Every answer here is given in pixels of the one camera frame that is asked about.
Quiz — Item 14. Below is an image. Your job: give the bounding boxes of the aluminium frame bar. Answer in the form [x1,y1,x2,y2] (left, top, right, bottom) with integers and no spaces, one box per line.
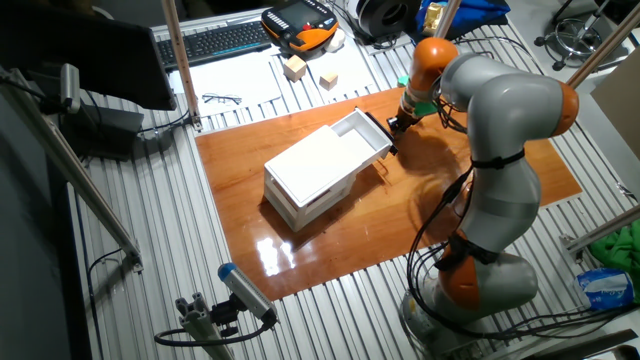
[559,204,640,256]
[0,67,145,274]
[160,0,204,132]
[563,2,640,92]

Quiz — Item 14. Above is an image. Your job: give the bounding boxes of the brown cardboard panel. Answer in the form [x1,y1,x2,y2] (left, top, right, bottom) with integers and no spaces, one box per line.
[590,49,640,161]

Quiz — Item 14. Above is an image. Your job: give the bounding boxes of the large wooden cube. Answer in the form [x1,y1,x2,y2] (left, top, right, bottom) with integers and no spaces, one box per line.
[283,54,308,83]

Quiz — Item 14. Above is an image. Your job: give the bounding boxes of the printed white paper sheet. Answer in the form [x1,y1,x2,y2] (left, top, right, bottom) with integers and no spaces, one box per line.
[167,52,284,119]

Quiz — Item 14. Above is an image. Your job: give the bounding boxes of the silver camera with blue cap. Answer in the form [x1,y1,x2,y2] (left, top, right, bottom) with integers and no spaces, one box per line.
[217,262,279,326]

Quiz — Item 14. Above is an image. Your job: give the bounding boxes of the chrome swivel stool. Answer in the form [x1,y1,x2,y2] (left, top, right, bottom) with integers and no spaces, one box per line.
[533,0,634,71]

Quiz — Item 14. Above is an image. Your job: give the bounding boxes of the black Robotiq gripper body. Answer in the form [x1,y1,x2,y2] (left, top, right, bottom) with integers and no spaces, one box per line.
[389,107,422,131]

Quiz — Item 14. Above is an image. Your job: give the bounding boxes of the white plastic drawer cabinet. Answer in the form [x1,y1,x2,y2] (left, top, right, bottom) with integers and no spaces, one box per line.
[263,124,369,234]

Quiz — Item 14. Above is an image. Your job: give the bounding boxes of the black camera cable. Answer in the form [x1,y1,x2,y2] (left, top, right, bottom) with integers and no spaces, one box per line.
[153,319,276,347]

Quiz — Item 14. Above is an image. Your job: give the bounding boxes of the plain white paper sheet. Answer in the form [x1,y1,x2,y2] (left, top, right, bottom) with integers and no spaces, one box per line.
[299,42,377,96]

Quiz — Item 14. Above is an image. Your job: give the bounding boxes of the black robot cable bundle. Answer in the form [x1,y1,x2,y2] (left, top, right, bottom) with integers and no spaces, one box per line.
[405,37,640,341]

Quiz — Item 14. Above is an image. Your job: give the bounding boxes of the black rimmed eyeglasses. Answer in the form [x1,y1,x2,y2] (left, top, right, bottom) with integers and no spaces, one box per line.
[201,92,244,106]

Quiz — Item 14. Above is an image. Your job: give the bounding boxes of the green printed wrist mount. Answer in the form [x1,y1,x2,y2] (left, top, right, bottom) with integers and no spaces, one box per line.
[397,74,439,118]

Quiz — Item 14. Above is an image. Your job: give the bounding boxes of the black computer monitor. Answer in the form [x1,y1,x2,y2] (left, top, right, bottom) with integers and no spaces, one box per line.
[0,4,177,112]

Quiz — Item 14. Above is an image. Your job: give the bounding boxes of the shiny gold wrapped object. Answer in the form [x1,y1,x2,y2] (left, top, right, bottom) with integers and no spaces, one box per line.
[422,2,447,36]

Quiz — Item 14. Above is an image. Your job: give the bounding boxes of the glossy orange wooden board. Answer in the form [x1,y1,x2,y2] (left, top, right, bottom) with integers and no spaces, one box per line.
[194,77,584,302]

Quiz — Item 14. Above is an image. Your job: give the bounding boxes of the black orange teach pendant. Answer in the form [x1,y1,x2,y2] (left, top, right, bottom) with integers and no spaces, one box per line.
[260,0,340,56]

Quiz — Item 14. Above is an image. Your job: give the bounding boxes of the white drawer with black handle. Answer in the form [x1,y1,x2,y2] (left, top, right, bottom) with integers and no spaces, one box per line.
[329,106,400,174]

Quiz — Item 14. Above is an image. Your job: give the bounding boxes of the medium wooden cube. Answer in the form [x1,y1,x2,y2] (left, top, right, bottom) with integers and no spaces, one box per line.
[318,71,340,92]

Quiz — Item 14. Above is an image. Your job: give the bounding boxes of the blue white plastic bag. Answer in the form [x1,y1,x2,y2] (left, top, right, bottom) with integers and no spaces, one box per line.
[574,268,636,311]

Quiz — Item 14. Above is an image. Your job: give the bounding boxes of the black monitor base box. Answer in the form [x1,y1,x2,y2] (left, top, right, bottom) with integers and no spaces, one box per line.
[59,102,146,161]

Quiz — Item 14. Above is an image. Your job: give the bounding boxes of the silver grey depth camera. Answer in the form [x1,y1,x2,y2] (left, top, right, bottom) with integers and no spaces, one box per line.
[59,63,82,115]

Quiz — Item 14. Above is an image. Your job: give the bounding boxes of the black round spool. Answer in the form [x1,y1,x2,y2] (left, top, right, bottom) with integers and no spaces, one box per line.
[353,0,424,44]

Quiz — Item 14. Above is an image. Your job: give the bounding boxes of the white lower drawer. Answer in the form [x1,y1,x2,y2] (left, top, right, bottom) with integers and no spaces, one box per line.
[272,189,355,232]

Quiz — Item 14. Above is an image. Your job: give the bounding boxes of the white egg shaped object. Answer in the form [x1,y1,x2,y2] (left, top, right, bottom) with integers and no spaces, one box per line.
[324,28,347,54]

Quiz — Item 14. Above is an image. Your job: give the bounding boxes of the black computer keyboard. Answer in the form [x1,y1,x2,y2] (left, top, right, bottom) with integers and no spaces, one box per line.
[156,19,274,71]

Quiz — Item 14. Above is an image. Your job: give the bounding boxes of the aluminium profile camera stand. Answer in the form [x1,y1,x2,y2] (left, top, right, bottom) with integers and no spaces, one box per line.
[174,292,234,360]

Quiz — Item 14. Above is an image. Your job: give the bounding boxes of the metal frame post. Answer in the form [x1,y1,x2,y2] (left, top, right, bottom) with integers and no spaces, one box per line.
[434,0,462,40]

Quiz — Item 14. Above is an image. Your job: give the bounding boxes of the green cloth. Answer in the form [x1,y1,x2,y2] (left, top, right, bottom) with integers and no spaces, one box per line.
[589,224,640,304]

